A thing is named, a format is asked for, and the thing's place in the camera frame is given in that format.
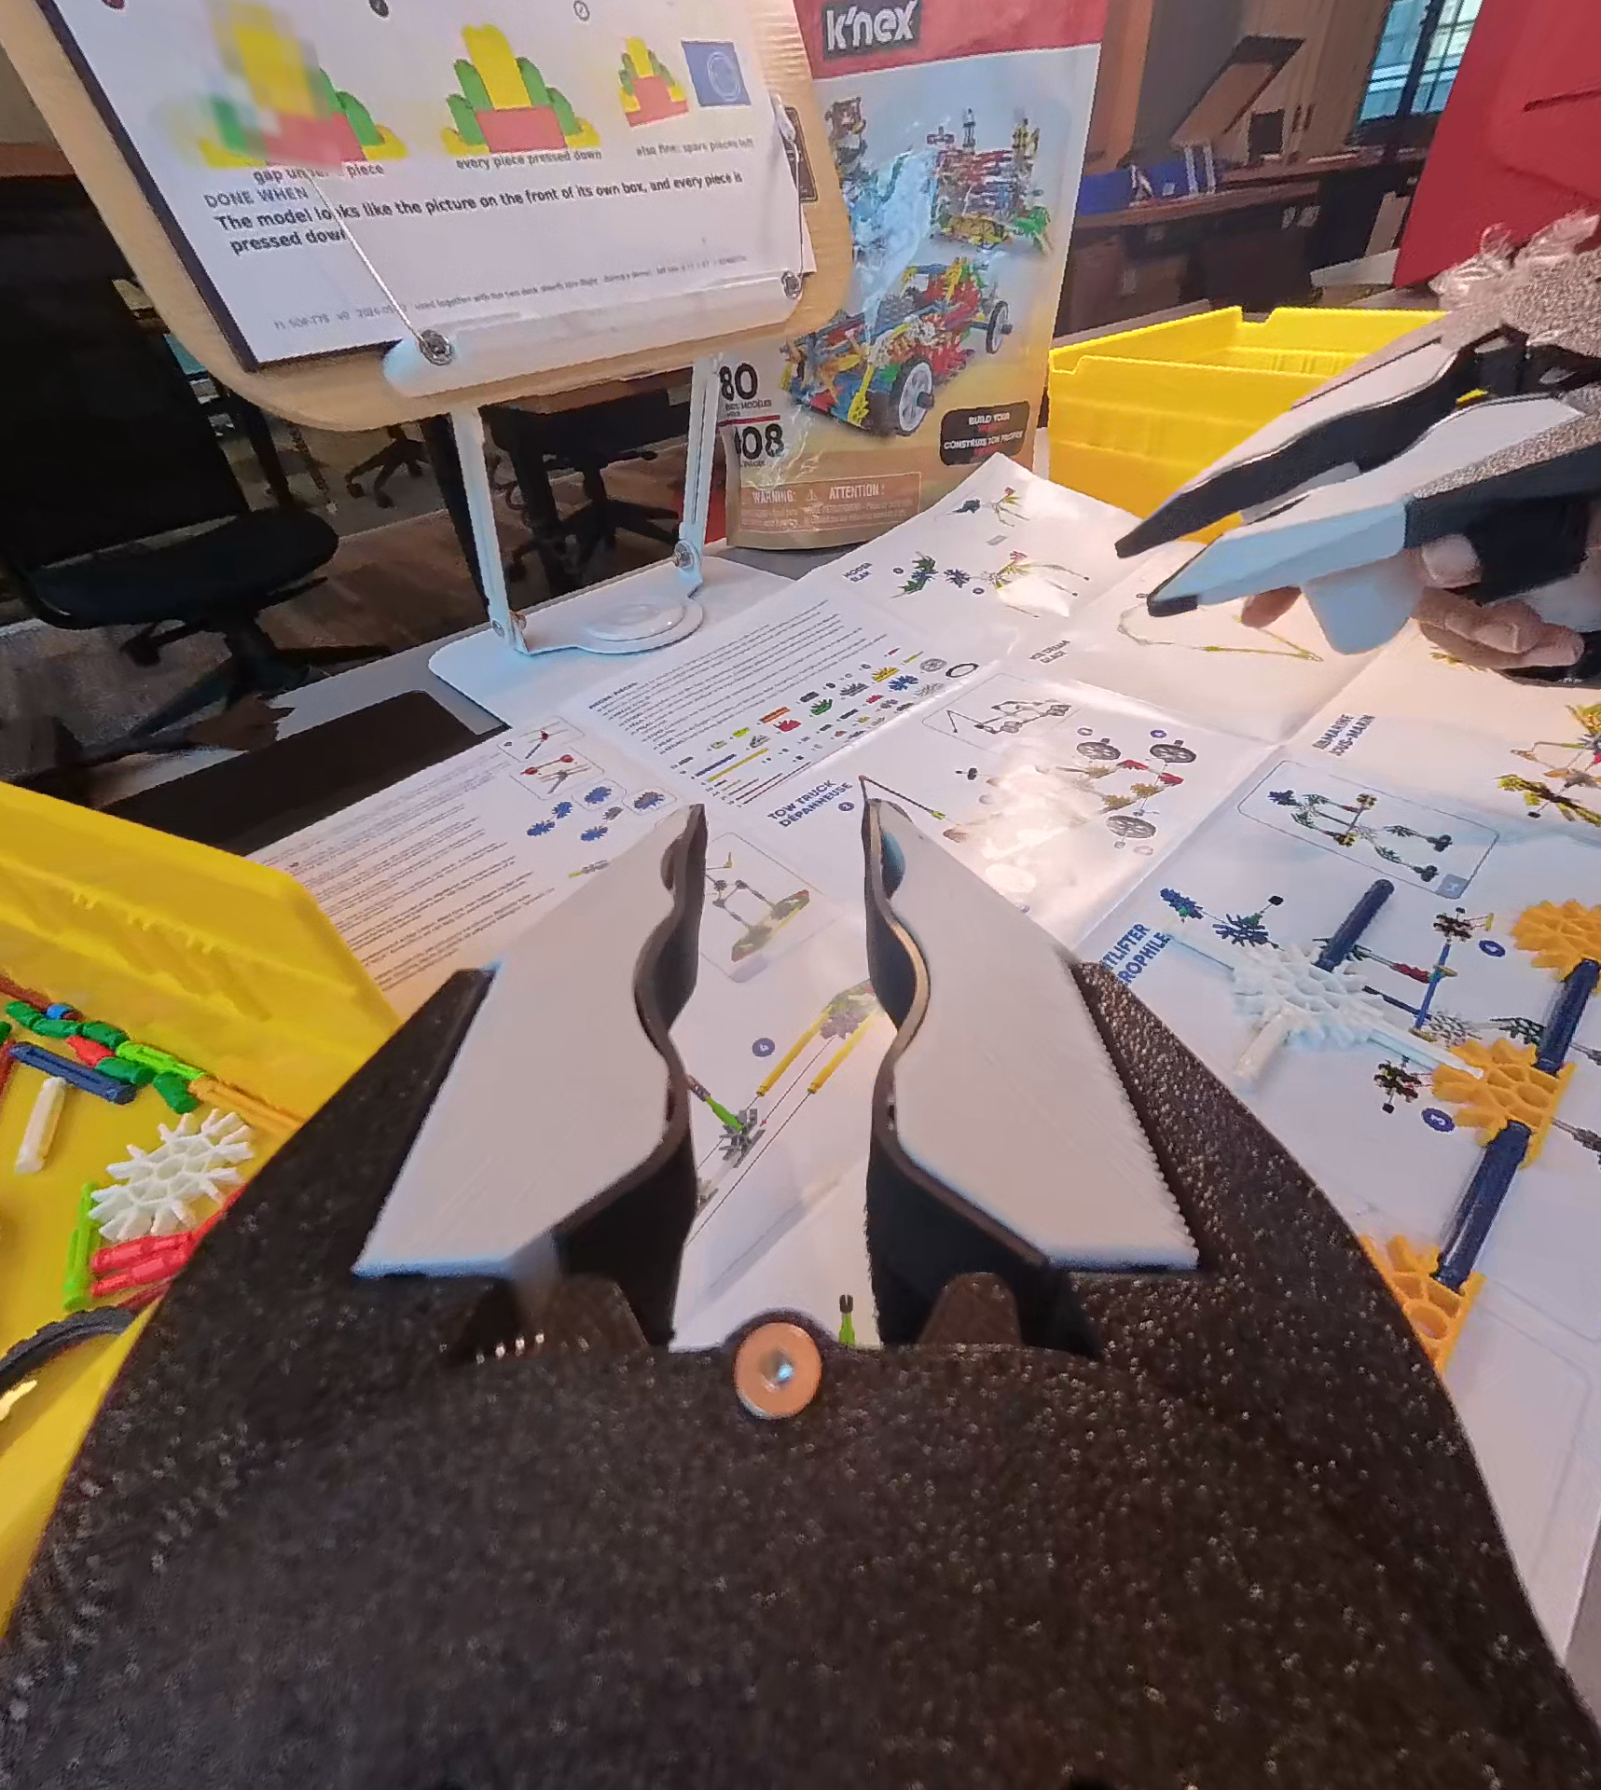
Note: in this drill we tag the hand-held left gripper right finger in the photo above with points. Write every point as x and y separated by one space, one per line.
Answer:
1023 1104

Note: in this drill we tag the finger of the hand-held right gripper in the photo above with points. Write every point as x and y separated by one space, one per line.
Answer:
1332 538
1360 406

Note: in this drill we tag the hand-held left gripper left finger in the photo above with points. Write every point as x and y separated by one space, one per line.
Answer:
534 1104

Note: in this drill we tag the white snowflake connector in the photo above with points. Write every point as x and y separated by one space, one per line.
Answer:
1296 993

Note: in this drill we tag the blue plastic rod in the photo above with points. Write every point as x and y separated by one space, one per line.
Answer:
1356 922
1565 1021
1484 1203

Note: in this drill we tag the pile of toy pieces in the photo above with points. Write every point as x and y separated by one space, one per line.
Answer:
115 1062

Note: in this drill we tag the orange fan-shaped connector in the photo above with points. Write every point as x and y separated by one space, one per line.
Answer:
1423 1300
1498 1104
1569 944

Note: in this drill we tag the large yellow plastic bin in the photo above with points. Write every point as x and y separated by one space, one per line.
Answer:
115 866

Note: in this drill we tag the person's right hand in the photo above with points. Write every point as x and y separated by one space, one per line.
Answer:
1514 629

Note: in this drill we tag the clear plastic bag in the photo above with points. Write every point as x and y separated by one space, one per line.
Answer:
1514 259

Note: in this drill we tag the red partition panel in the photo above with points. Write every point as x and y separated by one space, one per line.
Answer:
1556 125

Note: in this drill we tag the yellow plastic object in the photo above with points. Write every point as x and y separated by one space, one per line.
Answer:
1164 406

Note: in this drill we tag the white printed instruction sheet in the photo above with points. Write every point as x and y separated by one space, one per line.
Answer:
1164 671

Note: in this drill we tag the wooden workbench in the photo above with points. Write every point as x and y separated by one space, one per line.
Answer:
1233 210

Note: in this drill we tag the brown labelled packet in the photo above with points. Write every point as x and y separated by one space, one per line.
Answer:
940 461

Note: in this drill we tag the printed paper sheet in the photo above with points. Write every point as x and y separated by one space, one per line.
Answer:
493 210

